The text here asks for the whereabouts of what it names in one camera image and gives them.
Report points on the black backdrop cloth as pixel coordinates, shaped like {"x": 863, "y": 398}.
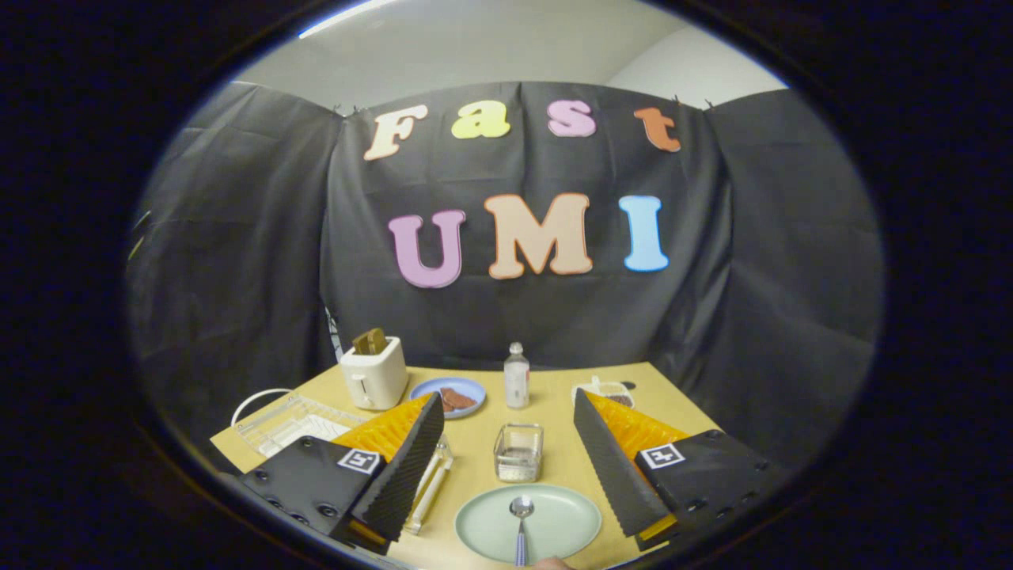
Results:
{"x": 554, "y": 317}

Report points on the blue plate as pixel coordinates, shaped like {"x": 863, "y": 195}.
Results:
{"x": 423, "y": 392}

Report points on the white toaster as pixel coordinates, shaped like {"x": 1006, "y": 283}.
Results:
{"x": 376, "y": 380}

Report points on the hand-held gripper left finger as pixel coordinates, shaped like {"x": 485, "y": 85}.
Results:
{"x": 411, "y": 463}

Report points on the small clear lidded container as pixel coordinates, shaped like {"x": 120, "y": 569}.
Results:
{"x": 609, "y": 389}

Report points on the brown bread slice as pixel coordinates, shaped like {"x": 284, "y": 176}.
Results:
{"x": 369, "y": 341}

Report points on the clear acrylic stand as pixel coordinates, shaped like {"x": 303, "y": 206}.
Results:
{"x": 427, "y": 487}

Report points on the clear bottle with white cap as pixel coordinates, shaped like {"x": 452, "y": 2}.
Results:
{"x": 517, "y": 380}

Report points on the silver spoon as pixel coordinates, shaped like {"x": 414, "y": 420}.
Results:
{"x": 521, "y": 508}

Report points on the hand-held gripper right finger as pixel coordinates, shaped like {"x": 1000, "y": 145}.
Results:
{"x": 605, "y": 459}

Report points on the clear dish rack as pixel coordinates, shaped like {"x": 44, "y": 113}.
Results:
{"x": 297, "y": 427}

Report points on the brown food pieces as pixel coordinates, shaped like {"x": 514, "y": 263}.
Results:
{"x": 457, "y": 399}

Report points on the pale green plate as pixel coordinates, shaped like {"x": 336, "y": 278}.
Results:
{"x": 562, "y": 522}

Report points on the clear square basket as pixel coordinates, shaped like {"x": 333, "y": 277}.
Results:
{"x": 518, "y": 455}

